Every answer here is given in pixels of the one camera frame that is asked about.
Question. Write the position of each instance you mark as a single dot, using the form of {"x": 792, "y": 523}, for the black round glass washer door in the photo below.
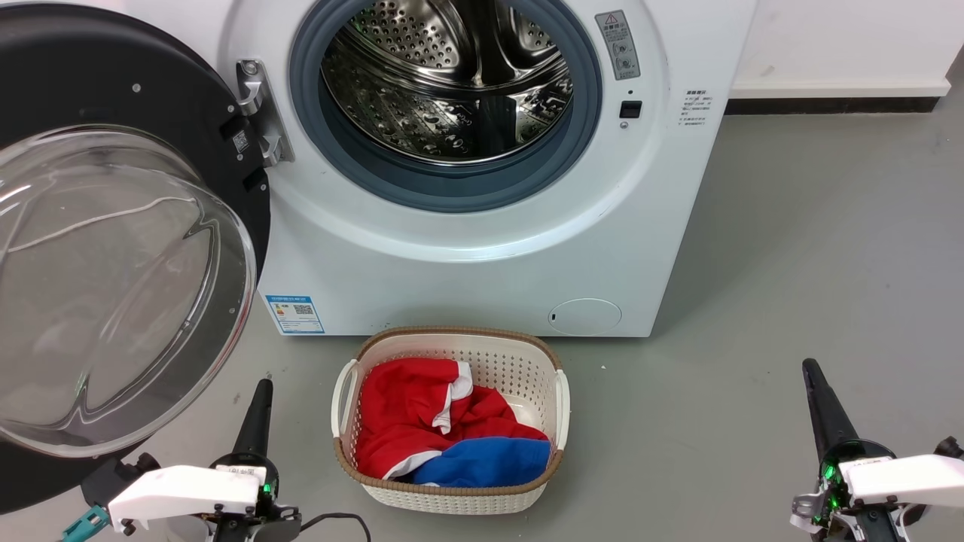
{"x": 90, "y": 68}

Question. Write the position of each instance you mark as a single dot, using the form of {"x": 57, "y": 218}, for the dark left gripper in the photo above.
{"x": 280, "y": 512}

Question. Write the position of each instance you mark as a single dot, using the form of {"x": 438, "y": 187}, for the grey warning sticker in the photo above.
{"x": 618, "y": 45}

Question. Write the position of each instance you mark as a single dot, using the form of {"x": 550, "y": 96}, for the silver metal door hinge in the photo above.
{"x": 263, "y": 113}

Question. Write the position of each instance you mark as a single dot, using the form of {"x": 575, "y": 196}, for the round white filter cover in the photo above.
{"x": 585, "y": 317}

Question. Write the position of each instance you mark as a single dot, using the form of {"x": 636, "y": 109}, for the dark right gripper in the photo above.
{"x": 832, "y": 482}

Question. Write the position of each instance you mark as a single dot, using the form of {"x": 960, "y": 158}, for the red and white garment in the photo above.
{"x": 399, "y": 410}

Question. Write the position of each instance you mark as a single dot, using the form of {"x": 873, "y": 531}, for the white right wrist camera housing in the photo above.
{"x": 904, "y": 478}

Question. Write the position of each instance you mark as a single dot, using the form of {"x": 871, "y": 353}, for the white front-load washing machine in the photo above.
{"x": 489, "y": 278}

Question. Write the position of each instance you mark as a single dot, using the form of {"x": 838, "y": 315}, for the blue garment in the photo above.
{"x": 489, "y": 461}

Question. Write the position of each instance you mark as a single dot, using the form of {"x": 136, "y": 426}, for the blue energy label sticker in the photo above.
{"x": 295, "y": 315}

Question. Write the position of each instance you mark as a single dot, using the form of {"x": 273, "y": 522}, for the white plastic laundry basket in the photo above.
{"x": 452, "y": 497}

